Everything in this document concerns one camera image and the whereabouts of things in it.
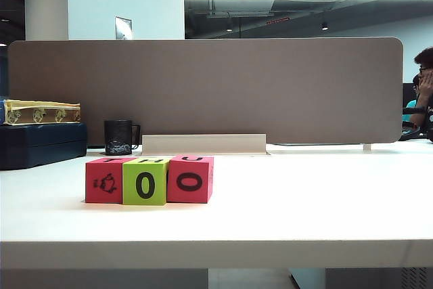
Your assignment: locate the brown desk divider panel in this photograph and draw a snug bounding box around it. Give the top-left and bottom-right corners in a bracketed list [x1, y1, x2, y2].
[8, 37, 405, 144]

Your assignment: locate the grey wall plate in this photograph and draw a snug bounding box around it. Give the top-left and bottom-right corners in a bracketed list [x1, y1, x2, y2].
[114, 16, 133, 40]

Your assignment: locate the red foam block with U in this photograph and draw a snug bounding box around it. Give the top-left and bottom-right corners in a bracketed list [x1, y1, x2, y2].
[165, 155, 215, 204]

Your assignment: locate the perforated grey panel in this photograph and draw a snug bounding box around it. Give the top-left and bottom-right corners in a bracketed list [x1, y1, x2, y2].
[401, 267, 432, 289]

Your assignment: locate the red foam block with T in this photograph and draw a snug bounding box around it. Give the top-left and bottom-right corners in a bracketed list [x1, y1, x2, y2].
[85, 156, 124, 204]

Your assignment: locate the black office chair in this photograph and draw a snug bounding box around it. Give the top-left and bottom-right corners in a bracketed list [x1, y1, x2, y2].
[401, 106, 433, 143]

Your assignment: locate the dark blue plastic case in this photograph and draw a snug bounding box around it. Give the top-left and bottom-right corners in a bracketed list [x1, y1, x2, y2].
[0, 122, 88, 171]

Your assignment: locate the black mug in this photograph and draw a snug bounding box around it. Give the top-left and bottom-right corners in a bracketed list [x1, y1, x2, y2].
[103, 119, 141, 156]

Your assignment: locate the white pillar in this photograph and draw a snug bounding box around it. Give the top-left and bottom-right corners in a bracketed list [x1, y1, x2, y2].
[24, 0, 70, 40]

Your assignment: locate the person with glasses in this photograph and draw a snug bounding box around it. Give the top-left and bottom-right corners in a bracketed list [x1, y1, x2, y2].
[411, 47, 433, 141]

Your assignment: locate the grey under-desk cabinet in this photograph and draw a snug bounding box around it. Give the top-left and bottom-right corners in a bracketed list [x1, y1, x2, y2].
[290, 267, 327, 289]

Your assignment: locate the person in teal shirt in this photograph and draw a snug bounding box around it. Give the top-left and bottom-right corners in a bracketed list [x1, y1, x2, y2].
[404, 75, 422, 126]

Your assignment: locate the lime green foam block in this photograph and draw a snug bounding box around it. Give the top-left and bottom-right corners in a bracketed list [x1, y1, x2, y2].
[121, 157, 171, 206]

